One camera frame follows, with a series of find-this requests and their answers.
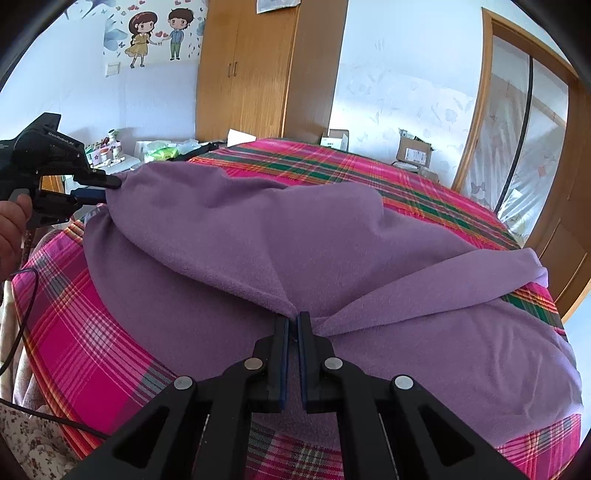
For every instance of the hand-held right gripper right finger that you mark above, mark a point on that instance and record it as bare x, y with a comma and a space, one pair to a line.
303, 364

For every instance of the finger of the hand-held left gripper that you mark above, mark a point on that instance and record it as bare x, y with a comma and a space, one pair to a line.
90, 194
99, 179

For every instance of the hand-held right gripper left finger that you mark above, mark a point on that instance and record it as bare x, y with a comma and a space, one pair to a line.
284, 364

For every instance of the purple fleece garment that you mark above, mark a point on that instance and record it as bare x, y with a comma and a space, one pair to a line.
277, 240

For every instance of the person's left hand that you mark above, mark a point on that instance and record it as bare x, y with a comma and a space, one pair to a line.
11, 230

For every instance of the green tissue pack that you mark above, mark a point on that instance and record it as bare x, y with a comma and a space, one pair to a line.
161, 154

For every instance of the white paper sheet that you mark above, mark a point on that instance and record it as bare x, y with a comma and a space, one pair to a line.
240, 137

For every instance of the pink plaid bed blanket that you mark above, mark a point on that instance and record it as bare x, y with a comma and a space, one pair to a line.
92, 341

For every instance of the wooden wardrobe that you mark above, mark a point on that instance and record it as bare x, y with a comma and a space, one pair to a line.
258, 69

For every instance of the white cardboard box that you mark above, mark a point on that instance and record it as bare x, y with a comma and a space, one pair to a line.
334, 140

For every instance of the brown cardboard box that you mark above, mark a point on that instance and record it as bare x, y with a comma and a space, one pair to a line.
413, 150

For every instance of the white plastic bag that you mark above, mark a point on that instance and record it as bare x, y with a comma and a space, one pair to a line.
277, 4

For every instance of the clear plastic door curtain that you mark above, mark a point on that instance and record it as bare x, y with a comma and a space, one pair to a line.
503, 152

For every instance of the wooden door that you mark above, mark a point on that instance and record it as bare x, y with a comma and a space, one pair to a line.
568, 230

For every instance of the white wall socket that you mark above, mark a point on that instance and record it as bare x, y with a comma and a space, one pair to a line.
113, 69

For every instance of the cartoon couple wall sticker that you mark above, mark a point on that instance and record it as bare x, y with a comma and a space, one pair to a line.
152, 32

